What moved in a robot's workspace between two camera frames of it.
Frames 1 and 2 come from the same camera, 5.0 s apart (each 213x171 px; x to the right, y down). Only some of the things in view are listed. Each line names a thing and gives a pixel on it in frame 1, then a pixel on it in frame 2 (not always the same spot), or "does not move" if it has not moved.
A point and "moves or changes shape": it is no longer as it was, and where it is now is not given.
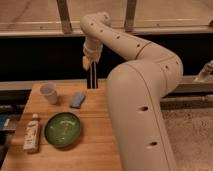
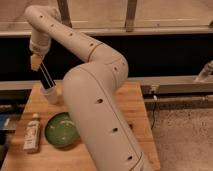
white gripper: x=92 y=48 to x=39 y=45
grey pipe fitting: x=207 y=70 does not move
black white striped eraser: x=93 y=76 moves or changes shape
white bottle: x=32 y=135 does not move
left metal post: x=65 y=18 does not move
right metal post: x=130 y=15 does not move
